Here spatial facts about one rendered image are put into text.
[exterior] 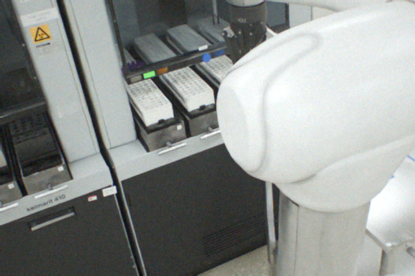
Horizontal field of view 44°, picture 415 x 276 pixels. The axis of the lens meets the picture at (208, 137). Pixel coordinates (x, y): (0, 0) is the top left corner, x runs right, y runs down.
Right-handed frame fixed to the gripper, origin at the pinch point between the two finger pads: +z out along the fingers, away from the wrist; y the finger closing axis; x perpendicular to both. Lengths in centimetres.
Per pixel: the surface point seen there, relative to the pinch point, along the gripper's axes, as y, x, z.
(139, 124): -54, 21, 35
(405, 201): 33.7, 11.6, 32.9
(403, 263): 33, 40, 87
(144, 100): -55, 26, 29
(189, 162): -40, 26, 52
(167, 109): -45, 26, 30
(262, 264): -23, 43, 116
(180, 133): -41, 25, 39
